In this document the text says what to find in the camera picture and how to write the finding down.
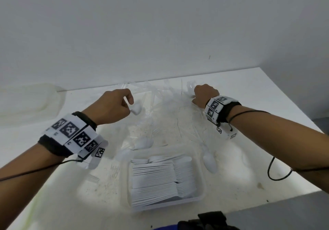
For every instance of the person's left fingers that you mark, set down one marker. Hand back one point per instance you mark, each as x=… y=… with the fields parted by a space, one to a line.
x=127 y=97

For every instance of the person's right hand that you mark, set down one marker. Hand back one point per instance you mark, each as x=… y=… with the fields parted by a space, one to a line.
x=205 y=93

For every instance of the clear plastic tray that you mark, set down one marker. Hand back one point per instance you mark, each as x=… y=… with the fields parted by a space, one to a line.
x=164 y=204

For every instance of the translucent plastic container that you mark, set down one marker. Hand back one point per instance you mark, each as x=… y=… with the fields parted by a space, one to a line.
x=28 y=104

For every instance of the small clear wrapper piece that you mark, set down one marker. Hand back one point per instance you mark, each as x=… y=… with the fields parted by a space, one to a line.
x=93 y=178

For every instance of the stack of unwrapped white spoons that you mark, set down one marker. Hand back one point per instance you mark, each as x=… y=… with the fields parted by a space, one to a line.
x=162 y=181

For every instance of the black chest gear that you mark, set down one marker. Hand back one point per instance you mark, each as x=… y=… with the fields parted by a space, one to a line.
x=208 y=222

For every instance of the pile of clear wrapped spoons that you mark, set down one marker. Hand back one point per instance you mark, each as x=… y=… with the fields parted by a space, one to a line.
x=164 y=119

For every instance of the wrist band with markers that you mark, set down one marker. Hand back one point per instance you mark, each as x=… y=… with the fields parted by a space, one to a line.
x=74 y=136
x=216 y=106

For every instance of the person's right forearm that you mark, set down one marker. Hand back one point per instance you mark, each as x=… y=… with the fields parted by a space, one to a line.
x=277 y=137

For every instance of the person's left forearm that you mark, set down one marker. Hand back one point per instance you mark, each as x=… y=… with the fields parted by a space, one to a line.
x=30 y=183

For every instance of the right wrist band with markers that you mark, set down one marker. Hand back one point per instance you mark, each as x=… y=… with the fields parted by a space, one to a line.
x=216 y=106

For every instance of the person's left hand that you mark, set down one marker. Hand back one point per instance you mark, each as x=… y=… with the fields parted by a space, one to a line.
x=108 y=107

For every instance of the person's right fingers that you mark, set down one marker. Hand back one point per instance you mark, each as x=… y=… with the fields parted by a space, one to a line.
x=196 y=100

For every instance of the left wrist band with markers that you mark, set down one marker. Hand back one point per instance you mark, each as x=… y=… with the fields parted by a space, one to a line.
x=74 y=136

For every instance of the white plastic spoon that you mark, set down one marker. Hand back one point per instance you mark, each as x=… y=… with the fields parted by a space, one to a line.
x=136 y=109

